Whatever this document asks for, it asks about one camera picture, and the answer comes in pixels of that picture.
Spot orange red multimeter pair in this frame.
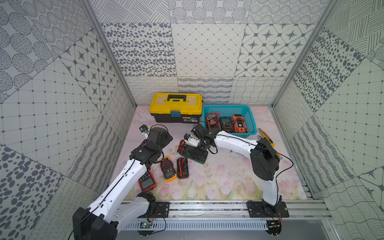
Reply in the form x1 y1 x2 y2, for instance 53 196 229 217
206 113 222 130

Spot dark green wide multimeter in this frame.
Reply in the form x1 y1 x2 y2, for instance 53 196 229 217
178 140 208 165

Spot green multimeter with leads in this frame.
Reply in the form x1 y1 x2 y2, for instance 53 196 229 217
220 117 235 133

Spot black multimeter red leads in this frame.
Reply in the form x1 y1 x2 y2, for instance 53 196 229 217
177 157 189 179

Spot yellow orange multimeter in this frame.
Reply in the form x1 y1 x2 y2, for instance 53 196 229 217
160 157 177 183

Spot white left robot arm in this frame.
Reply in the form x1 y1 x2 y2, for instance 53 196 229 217
68 125 173 240

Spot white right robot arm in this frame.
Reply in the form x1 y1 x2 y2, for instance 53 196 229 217
184 124 281 206

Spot teal plastic basket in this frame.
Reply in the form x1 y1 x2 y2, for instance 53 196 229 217
202 105 257 138

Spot yellow black toolbox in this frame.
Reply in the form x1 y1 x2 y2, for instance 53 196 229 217
150 93 203 124

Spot yellow utility knife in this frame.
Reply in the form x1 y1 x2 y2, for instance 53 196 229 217
258 128 275 147

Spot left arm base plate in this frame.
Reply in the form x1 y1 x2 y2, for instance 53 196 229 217
147 201 170 219

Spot aluminium mounting rail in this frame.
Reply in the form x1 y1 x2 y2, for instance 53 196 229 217
120 200 332 235

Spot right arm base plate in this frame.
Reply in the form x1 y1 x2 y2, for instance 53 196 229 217
246 200 290 219

